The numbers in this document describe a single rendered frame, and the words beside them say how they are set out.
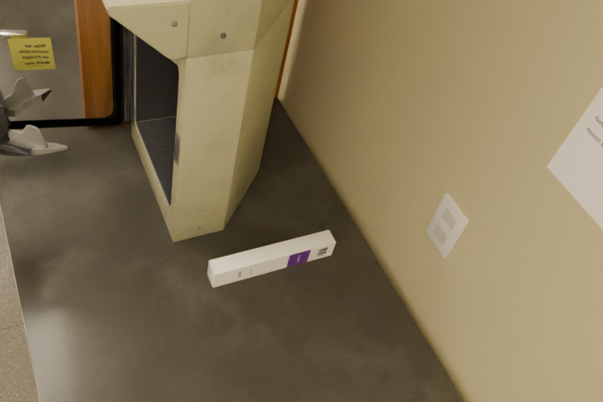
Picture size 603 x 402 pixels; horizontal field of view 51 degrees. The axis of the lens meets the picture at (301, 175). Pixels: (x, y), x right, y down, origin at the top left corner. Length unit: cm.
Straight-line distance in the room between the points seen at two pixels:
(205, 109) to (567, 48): 56
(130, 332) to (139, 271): 13
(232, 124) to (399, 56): 35
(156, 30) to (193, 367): 59
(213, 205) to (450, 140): 48
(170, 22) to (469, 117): 51
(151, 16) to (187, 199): 43
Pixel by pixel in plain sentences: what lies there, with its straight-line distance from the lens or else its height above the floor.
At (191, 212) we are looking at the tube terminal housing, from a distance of 125.
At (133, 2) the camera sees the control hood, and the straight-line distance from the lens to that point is 91.
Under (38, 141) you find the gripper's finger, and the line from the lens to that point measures 112.
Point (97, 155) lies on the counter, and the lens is 147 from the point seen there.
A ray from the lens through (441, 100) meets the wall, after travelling 114.
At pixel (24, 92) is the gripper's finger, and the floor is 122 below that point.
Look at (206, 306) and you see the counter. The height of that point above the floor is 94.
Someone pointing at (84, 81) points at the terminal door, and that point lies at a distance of 138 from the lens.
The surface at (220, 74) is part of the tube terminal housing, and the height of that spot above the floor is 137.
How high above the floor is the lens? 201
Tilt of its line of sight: 46 degrees down
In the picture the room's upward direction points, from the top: 16 degrees clockwise
